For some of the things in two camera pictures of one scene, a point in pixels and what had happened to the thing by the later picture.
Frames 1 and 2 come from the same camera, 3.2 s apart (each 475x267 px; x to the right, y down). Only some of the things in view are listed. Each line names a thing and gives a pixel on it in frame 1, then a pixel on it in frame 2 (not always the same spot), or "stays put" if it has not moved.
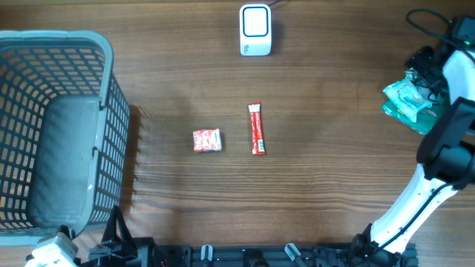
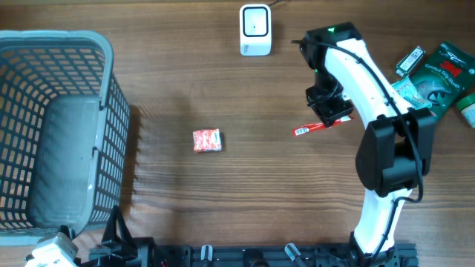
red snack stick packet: x=257 y=136 → x=318 y=126
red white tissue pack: x=207 y=140 stays put
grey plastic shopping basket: x=64 y=128 stays put
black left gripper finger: x=118 y=237 stays put
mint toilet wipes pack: x=408 y=98 stays put
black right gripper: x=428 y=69 → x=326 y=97
